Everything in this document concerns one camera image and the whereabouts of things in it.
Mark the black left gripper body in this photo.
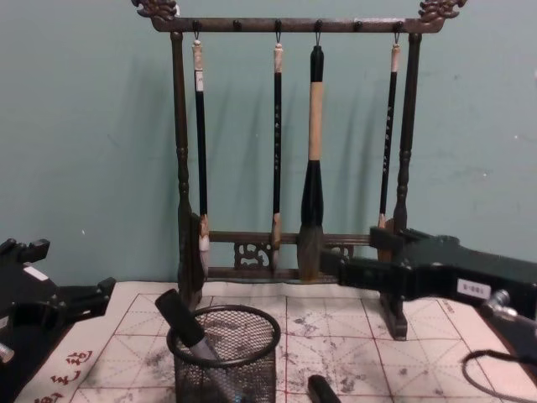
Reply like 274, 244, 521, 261
0, 251, 70, 342

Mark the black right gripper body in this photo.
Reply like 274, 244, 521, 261
400, 236, 537, 321

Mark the white gridded calligraphy practice mat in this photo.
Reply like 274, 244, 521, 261
15, 278, 537, 403

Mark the thin black calligraphy brush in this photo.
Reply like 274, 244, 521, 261
270, 41, 285, 270
377, 39, 402, 230

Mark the black ink stick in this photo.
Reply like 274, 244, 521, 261
306, 374, 343, 403

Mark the thin black brush, white label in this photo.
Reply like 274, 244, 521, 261
191, 39, 211, 281

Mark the dark wooden brush rack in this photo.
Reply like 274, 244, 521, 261
131, 0, 469, 342

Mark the thin dark gripper cable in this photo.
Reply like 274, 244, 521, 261
461, 349, 537, 403

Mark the black-handled brush, grey ferrule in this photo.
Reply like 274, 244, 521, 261
154, 288, 224, 363

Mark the thick tan-handled calligraphy brush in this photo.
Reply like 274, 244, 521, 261
296, 44, 327, 281

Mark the black wire mesh pen cup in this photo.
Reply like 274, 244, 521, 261
165, 305, 282, 403

